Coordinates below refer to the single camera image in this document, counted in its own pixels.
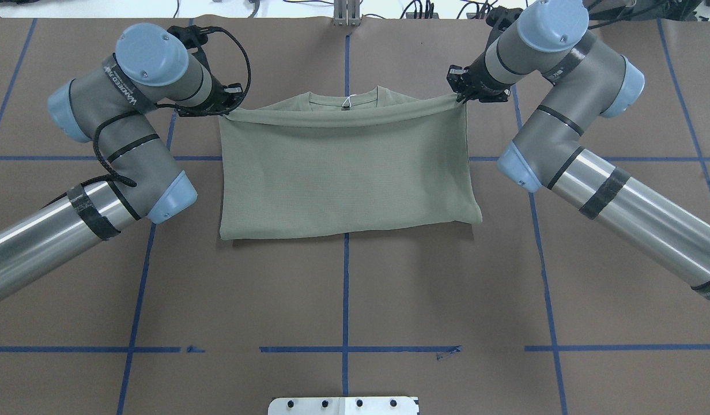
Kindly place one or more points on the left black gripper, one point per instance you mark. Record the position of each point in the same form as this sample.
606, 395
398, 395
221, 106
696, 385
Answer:
216, 96

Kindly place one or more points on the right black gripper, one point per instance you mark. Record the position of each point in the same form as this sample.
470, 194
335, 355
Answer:
478, 82

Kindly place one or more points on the olive green long-sleeve shirt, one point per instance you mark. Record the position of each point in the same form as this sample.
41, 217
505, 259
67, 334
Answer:
314, 165

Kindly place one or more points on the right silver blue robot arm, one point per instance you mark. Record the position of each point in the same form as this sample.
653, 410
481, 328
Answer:
589, 80

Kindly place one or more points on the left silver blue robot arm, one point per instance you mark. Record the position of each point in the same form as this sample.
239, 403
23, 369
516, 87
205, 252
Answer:
151, 68

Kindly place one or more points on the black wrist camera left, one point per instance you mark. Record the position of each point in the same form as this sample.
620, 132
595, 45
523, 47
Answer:
193, 37

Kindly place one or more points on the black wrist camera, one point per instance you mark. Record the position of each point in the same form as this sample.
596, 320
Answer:
500, 18
193, 37

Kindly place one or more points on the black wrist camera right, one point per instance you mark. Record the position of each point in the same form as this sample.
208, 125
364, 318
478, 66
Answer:
500, 18

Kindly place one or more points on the aluminium frame post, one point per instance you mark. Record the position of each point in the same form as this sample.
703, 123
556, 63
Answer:
347, 13

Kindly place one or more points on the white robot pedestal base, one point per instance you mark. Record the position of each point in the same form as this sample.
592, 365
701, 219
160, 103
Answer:
345, 405

